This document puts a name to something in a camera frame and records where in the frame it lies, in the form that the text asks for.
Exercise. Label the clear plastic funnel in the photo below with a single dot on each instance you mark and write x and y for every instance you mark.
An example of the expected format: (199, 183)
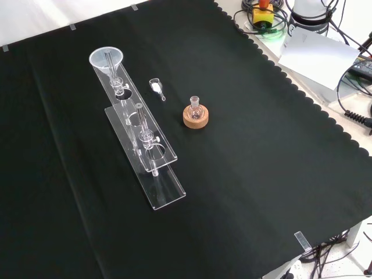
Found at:
(98, 62)

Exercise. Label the clear acrylic funnel stand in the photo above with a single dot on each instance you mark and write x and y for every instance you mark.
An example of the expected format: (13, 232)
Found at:
(162, 191)

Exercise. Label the small glass weighing funnel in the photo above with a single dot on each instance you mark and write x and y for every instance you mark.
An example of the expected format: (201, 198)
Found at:
(155, 86)

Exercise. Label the small round-bottom glass flask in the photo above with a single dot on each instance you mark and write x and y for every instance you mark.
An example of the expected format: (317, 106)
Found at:
(195, 110)

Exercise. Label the black bench cloth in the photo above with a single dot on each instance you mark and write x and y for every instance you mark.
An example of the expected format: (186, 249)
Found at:
(232, 174)

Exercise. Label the yellow stop button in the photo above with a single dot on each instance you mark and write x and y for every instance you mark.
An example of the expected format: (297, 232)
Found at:
(263, 16)

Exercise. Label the pale board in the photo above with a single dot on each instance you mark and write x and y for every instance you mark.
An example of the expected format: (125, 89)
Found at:
(316, 55)

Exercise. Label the black power unit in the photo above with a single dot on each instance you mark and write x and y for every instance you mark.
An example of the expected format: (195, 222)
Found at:
(363, 68)

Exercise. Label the black tripod leg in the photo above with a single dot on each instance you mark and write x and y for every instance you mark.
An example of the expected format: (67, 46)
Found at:
(365, 43)

